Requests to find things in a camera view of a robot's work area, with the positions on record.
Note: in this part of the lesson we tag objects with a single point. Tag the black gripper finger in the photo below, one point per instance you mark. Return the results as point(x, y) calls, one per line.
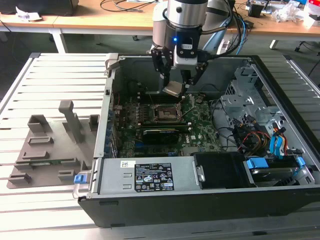
point(200, 72)
point(160, 60)

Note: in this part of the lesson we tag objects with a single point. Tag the silver CPU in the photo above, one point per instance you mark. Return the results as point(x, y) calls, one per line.
point(173, 88)

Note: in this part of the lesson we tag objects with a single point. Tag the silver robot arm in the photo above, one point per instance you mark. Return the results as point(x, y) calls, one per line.
point(185, 15)

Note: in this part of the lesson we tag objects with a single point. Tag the CPU socket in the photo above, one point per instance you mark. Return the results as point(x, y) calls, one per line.
point(165, 115)

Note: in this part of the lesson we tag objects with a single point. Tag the silver coin battery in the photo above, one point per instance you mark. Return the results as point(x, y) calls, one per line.
point(198, 99)

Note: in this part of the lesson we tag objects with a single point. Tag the RAM slot with white clips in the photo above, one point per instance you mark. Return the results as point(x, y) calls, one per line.
point(162, 123)
point(157, 98)
point(157, 93)

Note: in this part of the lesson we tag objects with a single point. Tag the RAM slot with black clips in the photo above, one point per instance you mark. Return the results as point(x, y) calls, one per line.
point(162, 121)
point(157, 100)
point(157, 96)

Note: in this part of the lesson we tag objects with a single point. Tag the green motherboard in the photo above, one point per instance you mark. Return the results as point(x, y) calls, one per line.
point(200, 120)

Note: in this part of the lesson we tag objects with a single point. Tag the silver metal drive cage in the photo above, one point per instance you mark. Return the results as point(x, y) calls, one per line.
point(240, 105)

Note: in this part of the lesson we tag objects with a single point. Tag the wooden desk with white legs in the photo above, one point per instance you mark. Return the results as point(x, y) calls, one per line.
point(30, 25)
point(112, 22)

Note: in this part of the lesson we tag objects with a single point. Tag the black computer tower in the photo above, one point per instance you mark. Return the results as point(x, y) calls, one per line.
point(231, 20)

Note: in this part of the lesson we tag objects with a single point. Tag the small flat black device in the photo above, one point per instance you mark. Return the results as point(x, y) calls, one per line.
point(249, 23)

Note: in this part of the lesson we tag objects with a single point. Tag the black graphics card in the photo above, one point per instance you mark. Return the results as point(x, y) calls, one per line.
point(160, 137)

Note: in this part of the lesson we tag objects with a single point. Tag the grey chipset heatsink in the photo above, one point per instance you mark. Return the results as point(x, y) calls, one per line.
point(191, 151)

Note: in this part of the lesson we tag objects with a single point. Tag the small black cup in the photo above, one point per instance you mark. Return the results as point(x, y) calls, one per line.
point(256, 10)

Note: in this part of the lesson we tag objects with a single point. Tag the blue expansion slot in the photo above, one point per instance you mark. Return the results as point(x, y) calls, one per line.
point(139, 144)

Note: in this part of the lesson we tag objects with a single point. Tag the black plastic bay cover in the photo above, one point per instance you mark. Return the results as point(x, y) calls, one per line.
point(220, 170)

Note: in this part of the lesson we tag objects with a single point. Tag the clear plastic bags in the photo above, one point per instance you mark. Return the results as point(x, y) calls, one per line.
point(285, 13)

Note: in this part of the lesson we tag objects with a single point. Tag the black office chair base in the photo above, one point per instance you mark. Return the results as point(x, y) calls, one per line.
point(303, 45)

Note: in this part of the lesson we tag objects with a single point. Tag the grey power supply unit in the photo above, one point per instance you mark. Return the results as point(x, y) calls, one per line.
point(112, 175)

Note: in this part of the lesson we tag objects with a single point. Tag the white cardboard box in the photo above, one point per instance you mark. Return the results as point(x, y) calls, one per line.
point(311, 15)

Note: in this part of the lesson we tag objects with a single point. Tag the hard disk with blue carrier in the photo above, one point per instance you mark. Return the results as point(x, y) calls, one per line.
point(272, 175)

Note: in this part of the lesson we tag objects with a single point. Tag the grey parts rack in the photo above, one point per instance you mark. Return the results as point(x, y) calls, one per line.
point(62, 160)

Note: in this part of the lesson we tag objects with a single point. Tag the black open PC case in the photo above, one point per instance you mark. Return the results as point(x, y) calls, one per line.
point(175, 210)

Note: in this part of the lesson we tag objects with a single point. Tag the crumpled white paper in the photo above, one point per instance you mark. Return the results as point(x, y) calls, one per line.
point(27, 15)

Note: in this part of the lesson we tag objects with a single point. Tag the blue case release latch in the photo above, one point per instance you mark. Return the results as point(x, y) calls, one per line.
point(79, 178)

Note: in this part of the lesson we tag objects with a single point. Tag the loose green RAM stick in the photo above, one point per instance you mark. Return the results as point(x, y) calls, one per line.
point(45, 163)

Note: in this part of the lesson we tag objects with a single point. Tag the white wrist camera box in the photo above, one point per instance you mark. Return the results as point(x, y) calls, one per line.
point(186, 62)

